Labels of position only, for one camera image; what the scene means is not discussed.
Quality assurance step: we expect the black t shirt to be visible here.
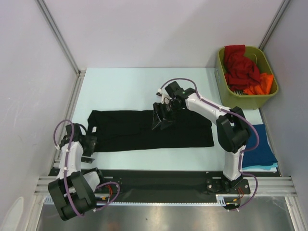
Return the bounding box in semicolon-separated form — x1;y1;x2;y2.
87;110;214;152

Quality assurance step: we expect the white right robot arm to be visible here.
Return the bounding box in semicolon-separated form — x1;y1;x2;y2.
152;91;251;193

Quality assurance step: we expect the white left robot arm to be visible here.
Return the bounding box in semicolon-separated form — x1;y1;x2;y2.
48;136;106;221

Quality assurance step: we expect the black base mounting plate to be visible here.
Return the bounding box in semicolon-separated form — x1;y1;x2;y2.
49;168;252;203

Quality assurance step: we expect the green plastic basket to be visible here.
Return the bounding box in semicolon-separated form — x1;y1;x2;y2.
215;45;279;109

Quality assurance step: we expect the red t shirt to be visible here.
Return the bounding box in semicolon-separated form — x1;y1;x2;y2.
224;45;260;91

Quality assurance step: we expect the orange t shirt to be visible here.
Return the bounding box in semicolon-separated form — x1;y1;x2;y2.
244;73;274;95

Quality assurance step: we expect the folded dark blue t shirt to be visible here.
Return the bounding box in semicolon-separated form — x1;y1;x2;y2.
242;124;278;167

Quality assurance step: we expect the folded light blue t shirt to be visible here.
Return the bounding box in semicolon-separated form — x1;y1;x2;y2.
243;163;278;172

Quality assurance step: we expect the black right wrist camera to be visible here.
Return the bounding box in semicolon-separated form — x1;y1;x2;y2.
156;81;195;100

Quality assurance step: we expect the aluminium frame post left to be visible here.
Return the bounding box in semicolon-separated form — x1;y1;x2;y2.
35;0;81;76

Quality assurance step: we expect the aluminium frame post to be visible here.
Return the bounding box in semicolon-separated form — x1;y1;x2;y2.
35;0;81;76
258;0;293;51

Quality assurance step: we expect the white slotted cable duct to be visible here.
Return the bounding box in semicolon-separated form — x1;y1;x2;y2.
44;194;241;206

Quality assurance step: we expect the aluminium frame post right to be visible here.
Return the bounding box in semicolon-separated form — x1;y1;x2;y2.
258;0;293;51

